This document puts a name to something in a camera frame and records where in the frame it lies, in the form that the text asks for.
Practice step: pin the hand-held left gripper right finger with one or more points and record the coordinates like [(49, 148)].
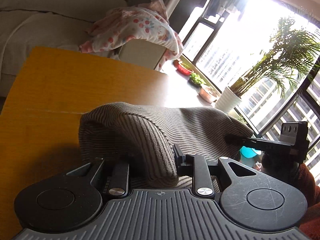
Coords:
[(180, 160)]

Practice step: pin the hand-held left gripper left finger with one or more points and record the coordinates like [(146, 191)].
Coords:
[(120, 177)]

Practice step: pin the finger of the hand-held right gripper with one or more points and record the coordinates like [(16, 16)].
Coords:
[(257, 143)]

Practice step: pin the striped grey sweater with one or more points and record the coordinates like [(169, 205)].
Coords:
[(150, 132)]

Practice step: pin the person's right forearm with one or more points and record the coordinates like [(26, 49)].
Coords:
[(311, 200)]

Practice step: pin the person's right hand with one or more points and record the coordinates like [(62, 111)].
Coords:
[(280, 170)]

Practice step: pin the teal plastic bowl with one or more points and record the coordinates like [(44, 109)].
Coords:
[(250, 153)]

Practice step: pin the small green potted plant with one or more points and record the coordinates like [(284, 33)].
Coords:
[(242, 119)]

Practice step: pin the pink plant pot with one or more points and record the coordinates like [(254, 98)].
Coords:
[(208, 95)]

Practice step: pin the green palm plant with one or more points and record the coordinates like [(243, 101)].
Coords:
[(280, 65)]

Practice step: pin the leafy green potted plant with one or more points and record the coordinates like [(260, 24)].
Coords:
[(197, 80)]

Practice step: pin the red bowl planter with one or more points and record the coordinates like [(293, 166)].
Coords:
[(186, 70)]

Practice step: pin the small orange pot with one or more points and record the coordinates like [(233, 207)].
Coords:
[(177, 63)]

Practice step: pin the beige armchair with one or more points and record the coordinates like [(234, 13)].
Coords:
[(142, 53)]

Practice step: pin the floral printed blanket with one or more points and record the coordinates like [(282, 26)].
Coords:
[(140, 30)]

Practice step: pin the grey sofa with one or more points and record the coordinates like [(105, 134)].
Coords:
[(37, 17)]

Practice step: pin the black window frame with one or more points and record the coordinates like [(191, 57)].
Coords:
[(200, 27)]

